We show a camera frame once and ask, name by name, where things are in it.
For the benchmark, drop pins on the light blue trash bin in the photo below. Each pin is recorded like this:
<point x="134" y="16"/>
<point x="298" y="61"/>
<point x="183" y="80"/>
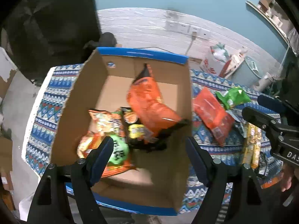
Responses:
<point x="245" y="74"/>

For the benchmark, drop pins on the yellow snack packet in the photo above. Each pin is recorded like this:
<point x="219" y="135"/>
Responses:
<point x="248" y="149"/>

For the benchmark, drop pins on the black backdrop cloth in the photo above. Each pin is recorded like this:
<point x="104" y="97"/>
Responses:
<point x="46" y="28"/>

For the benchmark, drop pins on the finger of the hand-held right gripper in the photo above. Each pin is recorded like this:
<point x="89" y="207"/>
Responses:
<point x="257" y="119"/>
<point x="271" y="103"/>

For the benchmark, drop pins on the blue-sided cardboard box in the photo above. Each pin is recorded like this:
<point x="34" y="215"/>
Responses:
<point x="116" y="86"/>

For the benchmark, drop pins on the orange noodle print snack packet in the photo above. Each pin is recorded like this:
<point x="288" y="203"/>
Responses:
<point x="105" y="121"/>

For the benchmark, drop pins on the blue patterned tablecloth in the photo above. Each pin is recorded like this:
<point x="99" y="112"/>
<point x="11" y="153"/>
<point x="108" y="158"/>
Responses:
<point x="58" y="98"/>

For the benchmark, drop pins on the red snack packet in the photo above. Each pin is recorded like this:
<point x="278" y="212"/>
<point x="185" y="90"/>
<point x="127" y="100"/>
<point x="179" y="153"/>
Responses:
<point x="210" y="112"/>

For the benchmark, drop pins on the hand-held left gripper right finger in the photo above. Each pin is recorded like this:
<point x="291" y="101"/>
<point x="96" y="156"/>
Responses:
<point x="195" y="158"/>

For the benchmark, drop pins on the white kettle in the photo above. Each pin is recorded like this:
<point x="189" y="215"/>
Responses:
<point x="265" y="82"/>

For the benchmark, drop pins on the red and white paper bag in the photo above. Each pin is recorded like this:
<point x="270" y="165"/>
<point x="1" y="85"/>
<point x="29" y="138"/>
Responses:
<point x="210" y="66"/>

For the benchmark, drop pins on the orange and green snack bag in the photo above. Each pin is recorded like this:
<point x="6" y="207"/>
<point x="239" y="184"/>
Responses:
<point x="120" y="151"/>

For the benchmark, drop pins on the orange snack bag black ends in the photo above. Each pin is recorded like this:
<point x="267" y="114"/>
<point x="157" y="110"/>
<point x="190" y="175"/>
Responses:
<point x="149" y="105"/>

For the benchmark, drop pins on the person's right hand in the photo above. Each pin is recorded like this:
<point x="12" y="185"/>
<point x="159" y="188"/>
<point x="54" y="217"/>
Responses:
<point x="287" y="178"/>

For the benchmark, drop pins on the grey plastic sheet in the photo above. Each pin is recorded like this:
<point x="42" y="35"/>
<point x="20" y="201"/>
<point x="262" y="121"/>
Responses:
<point x="293" y="37"/>

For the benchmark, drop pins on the white green plastic bag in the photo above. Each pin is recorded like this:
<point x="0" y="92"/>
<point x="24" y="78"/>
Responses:
<point x="219" y="52"/>

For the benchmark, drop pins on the small orange snack packet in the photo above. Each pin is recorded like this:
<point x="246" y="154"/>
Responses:
<point x="271" y="182"/>

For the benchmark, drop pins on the white wall socket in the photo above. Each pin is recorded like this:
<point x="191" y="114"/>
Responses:
<point x="203" y="33"/>
<point x="171" y="25"/>
<point x="182" y="28"/>
<point x="193" y="29"/>

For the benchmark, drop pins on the wall shelf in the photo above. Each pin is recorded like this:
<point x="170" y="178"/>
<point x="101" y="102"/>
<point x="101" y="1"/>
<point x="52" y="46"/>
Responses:
<point x="268" y="19"/>

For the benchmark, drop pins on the brown cardboard sheet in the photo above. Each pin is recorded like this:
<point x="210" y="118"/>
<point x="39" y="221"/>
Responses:
<point x="5" y="154"/>

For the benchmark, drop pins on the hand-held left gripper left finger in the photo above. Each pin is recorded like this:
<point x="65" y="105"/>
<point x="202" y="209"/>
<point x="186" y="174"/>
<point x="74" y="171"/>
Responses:
<point x="102" y="158"/>

